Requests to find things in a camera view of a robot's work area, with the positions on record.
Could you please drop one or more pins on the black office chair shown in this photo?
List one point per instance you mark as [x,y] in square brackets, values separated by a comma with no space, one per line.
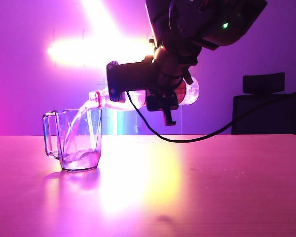
[264,113]

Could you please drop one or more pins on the clear glass mug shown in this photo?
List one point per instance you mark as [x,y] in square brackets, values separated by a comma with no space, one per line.
[79,138]

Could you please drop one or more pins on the vertical glowing light strip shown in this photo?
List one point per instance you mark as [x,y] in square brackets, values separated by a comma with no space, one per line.
[113,122]

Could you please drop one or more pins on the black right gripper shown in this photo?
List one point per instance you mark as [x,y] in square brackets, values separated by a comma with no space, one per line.
[167,71]

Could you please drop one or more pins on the clear red-label water bottle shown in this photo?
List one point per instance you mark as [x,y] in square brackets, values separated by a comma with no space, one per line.
[192,91]

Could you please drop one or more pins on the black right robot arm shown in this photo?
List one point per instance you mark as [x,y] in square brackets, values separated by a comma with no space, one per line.
[212,19]

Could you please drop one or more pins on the spilled water drops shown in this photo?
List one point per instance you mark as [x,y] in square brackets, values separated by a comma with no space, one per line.
[195,169]

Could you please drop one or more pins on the black wrist camera block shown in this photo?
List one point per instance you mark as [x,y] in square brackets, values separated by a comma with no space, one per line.
[128,76]

